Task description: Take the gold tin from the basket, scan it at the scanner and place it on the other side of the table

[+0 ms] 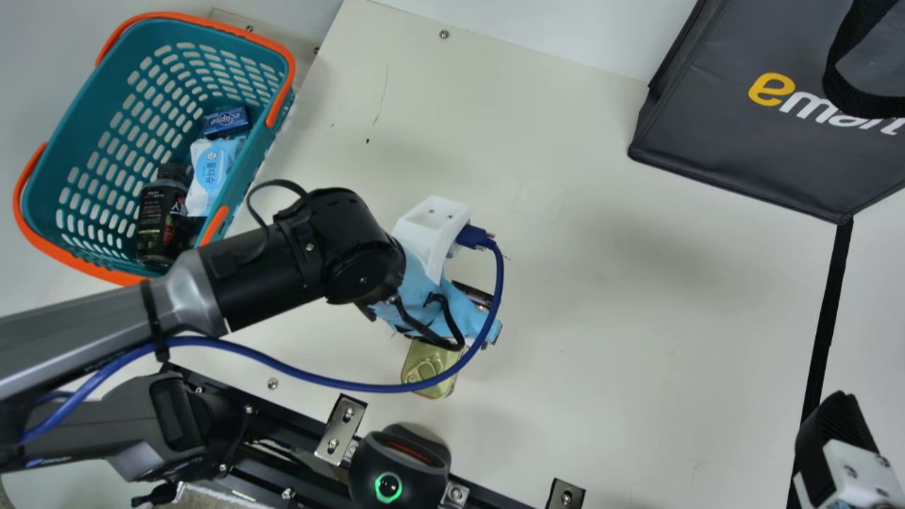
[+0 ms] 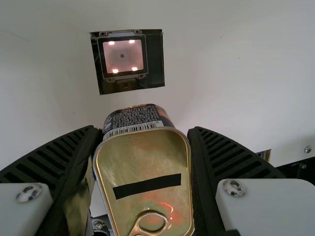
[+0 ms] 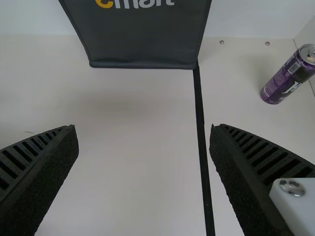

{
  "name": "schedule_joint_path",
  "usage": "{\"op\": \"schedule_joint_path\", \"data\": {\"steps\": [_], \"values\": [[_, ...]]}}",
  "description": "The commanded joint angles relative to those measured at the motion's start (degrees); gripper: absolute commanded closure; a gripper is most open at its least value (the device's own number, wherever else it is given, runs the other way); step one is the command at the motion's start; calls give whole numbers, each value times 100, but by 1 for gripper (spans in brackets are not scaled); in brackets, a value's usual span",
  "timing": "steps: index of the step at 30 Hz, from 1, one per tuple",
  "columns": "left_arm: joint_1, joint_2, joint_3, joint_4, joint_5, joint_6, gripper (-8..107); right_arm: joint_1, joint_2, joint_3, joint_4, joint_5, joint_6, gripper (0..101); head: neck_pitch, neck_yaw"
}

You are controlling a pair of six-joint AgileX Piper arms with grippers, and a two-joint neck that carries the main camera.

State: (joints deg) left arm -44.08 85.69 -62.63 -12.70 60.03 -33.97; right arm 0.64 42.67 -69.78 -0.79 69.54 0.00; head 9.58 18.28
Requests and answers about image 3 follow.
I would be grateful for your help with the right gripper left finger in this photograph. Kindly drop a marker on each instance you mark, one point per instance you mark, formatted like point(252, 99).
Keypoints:
point(37, 177)

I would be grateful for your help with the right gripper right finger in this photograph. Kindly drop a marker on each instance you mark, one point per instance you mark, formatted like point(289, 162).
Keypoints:
point(243, 172)

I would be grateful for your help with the black strip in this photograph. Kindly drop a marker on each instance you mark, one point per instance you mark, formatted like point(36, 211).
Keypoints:
point(201, 147)

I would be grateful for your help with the purple can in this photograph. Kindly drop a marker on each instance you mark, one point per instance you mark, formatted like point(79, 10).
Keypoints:
point(285, 78)

